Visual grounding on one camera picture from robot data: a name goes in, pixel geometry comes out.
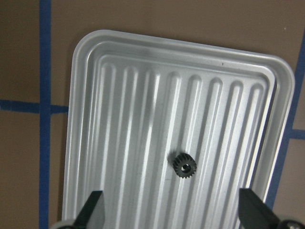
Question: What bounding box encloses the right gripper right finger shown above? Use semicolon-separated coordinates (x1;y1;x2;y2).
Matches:
239;188;284;229

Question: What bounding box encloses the ribbed metal tray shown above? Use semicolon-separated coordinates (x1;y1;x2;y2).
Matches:
62;30;295;229

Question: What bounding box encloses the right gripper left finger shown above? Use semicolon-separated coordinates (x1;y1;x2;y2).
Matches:
72;190;105;229

